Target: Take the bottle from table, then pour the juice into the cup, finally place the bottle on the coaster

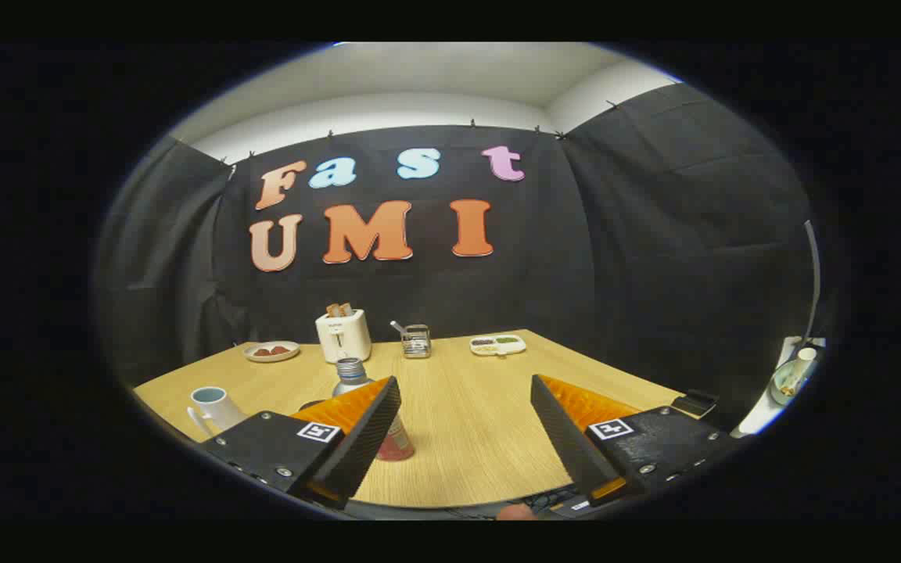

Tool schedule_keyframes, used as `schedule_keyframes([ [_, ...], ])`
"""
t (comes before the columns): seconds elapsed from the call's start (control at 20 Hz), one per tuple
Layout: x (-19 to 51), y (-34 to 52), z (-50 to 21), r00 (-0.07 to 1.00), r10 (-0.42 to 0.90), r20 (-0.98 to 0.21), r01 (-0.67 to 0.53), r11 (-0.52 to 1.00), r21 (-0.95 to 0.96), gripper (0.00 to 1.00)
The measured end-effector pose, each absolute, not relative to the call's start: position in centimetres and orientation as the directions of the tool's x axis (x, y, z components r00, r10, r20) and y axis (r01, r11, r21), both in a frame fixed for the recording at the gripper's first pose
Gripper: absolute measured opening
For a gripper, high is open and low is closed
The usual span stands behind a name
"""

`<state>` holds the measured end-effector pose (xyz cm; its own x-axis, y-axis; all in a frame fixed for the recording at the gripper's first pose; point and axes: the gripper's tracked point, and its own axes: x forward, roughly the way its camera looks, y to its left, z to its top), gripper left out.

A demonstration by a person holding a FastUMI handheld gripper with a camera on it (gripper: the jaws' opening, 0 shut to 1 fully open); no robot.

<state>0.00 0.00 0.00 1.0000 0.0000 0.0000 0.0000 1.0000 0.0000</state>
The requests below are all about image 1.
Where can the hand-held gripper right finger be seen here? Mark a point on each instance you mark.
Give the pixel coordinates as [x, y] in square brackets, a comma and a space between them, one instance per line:
[568, 438]

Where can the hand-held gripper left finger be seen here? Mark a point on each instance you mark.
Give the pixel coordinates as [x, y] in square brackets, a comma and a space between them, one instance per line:
[364, 446]

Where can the dark brown round coaster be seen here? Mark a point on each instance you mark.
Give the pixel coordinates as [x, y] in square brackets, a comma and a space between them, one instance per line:
[308, 405]

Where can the silver bottle with pink label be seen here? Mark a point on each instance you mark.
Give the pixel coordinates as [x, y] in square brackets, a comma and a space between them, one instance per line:
[350, 375]

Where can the white cup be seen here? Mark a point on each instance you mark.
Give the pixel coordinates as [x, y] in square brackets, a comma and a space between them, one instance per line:
[212, 407]

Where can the wooden table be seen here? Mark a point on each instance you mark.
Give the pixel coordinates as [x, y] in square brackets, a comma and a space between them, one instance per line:
[466, 422]

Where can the white toaster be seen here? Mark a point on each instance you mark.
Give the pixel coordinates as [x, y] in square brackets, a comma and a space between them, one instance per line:
[343, 338]

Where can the white divided tray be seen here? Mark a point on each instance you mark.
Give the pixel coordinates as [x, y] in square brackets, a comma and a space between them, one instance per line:
[497, 349]

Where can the beige round plate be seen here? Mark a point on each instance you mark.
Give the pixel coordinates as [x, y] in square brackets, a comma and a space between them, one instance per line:
[272, 356]

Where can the small black device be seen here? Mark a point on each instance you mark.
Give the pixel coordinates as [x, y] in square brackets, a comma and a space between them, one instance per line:
[693, 404]

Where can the black backdrop cloth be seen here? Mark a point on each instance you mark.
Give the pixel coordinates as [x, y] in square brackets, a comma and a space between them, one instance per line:
[576, 274]

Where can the white side table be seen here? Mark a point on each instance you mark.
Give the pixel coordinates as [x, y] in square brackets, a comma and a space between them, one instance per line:
[759, 418]

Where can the glass bowl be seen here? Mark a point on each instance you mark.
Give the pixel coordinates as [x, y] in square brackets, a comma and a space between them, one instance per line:
[788, 379]

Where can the white curved pole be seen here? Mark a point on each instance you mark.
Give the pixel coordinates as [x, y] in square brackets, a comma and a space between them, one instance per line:
[813, 274]

